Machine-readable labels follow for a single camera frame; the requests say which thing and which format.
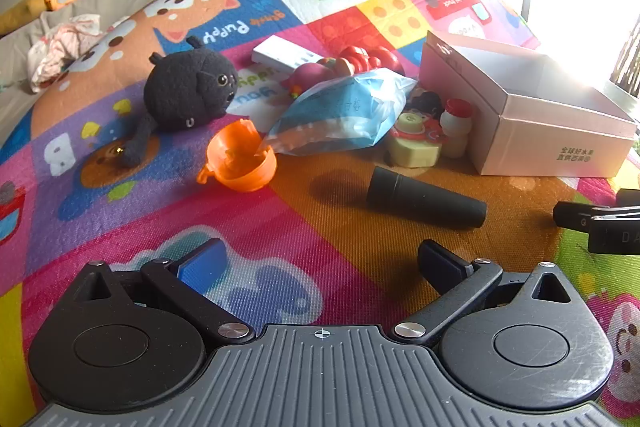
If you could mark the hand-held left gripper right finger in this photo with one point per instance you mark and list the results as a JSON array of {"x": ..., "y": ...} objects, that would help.
[{"x": 440, "y": 264}]

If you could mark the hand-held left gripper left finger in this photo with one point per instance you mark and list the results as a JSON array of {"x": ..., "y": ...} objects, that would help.
[{"x": 202, "y": 264}]

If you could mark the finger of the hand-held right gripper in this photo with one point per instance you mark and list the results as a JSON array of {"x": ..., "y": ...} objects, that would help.
[
  {"x": 630, "y": 198},
  {"x": 575, "y": 216}
]

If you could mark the black cylinder tube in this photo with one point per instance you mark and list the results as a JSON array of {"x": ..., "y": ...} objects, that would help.
[{"x": 425, "y": 199}]

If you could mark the pink cardboard box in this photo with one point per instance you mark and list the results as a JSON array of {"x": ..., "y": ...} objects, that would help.
[{"x": 540, "y": 142}]

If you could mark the orange plastic capsule shell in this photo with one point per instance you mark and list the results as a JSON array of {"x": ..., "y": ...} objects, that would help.
[{"x": 240, "y": 177}]

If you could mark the white toy bottle red cap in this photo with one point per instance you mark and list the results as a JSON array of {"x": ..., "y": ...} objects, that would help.
[{"x": 455, "y": 132}]

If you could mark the small dark toy figure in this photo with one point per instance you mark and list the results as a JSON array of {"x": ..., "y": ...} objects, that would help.
[{"x": 427, "y": 101}]

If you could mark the black plush cat toy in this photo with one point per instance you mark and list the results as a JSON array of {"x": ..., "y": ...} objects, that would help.
[{"x": 185, "y": 92}]

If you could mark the blue face mask packet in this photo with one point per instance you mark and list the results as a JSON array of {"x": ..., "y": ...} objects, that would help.
[{"x": 340, "y": 107}]

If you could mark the pink toy pig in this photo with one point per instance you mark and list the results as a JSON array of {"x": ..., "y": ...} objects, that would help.
[{"x": 310, "y": 74}]

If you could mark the red toy figure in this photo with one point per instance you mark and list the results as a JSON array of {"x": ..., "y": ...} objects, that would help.
[{"x": 365, "y": 57}]

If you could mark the white small box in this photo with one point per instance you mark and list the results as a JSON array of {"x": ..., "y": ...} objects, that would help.
[{"x": 285, "y": 52}]

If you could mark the colourful cartoon play mat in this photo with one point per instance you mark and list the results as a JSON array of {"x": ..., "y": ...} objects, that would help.
[{"x": 325, "y": 207}]

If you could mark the crumpled pink white cloth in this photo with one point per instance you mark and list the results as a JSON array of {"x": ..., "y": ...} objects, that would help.
[{"x": 60, "y": 47}]

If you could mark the long yellow pillow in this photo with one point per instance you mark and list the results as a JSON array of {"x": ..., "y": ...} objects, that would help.
[{"x": 20, "y": 14}]

